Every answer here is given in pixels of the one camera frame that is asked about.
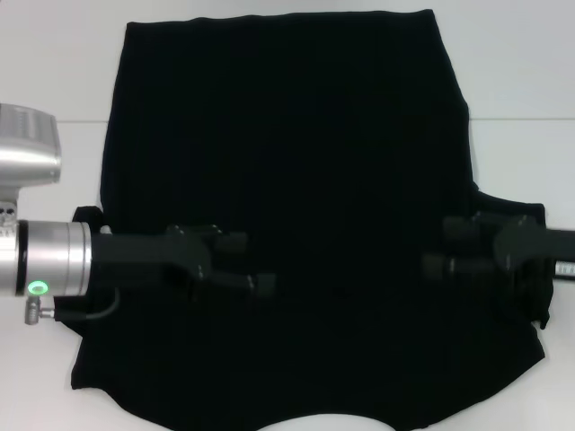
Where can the black t-shirt with FREE print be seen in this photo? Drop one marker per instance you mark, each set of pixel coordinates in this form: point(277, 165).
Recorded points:
point(292, 134)

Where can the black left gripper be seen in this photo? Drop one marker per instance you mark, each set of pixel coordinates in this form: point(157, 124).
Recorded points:
point(135, 256)

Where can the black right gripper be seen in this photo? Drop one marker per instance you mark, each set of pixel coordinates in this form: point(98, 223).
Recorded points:
point(534, 249)

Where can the silver perforated camera bracket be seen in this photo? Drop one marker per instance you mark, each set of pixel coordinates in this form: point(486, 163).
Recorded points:
point(6, 215)

